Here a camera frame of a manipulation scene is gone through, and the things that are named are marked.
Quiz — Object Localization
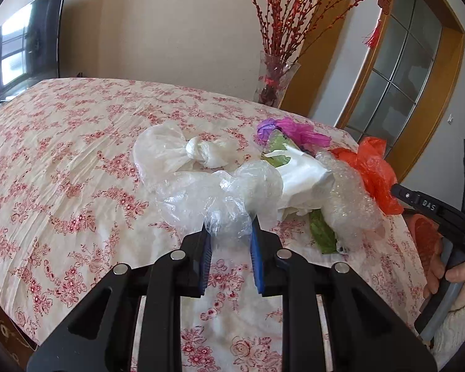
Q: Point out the person's right forearm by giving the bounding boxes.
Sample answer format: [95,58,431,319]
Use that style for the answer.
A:
[430,294,465,362]

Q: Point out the black flat television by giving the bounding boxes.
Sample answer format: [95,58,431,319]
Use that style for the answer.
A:
[0,0,68,103]

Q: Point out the red berry branches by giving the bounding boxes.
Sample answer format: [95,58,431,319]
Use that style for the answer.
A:
[230,0,380,82]

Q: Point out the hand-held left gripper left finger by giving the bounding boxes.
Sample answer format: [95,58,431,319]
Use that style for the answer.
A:
[27,221,212,372]

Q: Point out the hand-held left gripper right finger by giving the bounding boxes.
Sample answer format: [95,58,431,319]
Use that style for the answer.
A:
[250,217,436,372]

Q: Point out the person's right hand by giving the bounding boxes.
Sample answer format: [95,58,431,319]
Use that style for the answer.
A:
[408,215,465,311]

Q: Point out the dark wooden table base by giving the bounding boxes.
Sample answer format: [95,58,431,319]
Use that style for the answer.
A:
[0,290,37,365]

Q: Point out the red floral tablecloth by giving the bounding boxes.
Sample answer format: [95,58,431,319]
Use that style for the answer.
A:
[0,77,427,372]

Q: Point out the clear glass vase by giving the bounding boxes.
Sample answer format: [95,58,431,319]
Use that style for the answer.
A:
[254,50,301,107]

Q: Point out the knotted white plastic bag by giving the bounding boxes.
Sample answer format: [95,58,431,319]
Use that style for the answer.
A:
[133,121,239,183]

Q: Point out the frosted glass door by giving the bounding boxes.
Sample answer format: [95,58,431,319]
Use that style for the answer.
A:
[345,0,442,152]

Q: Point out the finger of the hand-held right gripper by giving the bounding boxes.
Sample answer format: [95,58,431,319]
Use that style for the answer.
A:
[391,183,465,227]

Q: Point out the orange plastic bag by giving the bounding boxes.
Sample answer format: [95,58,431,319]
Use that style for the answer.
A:
[330,136,405,215]

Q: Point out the magenta plastic bag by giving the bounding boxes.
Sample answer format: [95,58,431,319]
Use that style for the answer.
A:
[256,117,331,152]

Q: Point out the wooden door frame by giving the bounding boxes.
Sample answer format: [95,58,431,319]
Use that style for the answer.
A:
[279,0,465,181]

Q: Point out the lime green printed bag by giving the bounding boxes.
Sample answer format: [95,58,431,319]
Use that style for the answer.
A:
[263,132,339,254]

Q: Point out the clear bubble wrap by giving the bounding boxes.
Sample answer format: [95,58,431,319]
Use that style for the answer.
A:
[314,150,384,250]

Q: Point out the clear plastic bag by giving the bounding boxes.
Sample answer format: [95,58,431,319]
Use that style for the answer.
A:
[155,162,283,239]

